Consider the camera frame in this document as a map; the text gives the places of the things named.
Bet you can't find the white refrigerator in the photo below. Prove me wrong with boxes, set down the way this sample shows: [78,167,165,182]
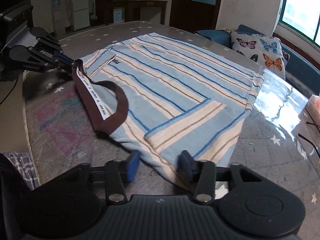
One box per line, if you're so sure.
[71,0,89,31]

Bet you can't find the black eyeglasses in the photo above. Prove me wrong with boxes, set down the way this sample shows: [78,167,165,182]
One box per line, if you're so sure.
[297,106,319,164]

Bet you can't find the pink tissue pack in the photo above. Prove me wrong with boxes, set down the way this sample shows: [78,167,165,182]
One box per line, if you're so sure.
[304,94,320,126]

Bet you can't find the wooden side table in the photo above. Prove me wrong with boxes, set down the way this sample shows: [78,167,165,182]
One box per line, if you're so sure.
[112,0,168,25]

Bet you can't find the blue striped knit sweater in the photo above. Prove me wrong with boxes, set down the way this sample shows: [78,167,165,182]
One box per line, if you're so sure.
[72,33,264,187]

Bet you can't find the blue sofa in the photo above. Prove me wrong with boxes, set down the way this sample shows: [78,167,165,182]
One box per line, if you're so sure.
[195,24,319,98]

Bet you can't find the butterfly print cushion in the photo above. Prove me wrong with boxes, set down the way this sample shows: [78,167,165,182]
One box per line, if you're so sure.
[230,31,290,80]

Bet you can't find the plaid cloth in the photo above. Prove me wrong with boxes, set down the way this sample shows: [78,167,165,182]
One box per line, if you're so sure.
[2,152,40,190]

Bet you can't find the dark wooden door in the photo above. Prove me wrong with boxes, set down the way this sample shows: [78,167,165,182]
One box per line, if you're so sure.
[169,0,221,33]

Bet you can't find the green-framed window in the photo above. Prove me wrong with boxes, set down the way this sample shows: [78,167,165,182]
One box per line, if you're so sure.
[279,0,319,46]

